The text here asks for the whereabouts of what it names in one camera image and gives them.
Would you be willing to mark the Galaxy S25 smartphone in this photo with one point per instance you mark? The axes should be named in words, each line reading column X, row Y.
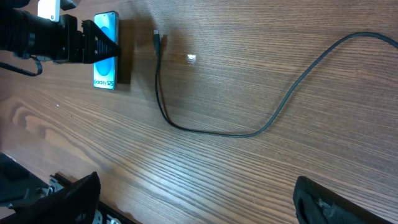
column 105, row 72

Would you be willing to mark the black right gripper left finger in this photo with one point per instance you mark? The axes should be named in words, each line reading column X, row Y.
column 73, row 204

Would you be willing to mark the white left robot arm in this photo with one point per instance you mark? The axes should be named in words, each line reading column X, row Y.
column 29, row 36

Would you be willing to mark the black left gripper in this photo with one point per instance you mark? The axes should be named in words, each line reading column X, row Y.
column 65, row 44

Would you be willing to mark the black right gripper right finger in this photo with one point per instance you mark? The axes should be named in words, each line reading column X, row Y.
column 315, row 204

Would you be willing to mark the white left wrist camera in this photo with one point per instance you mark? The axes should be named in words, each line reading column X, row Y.
column 50, row 9

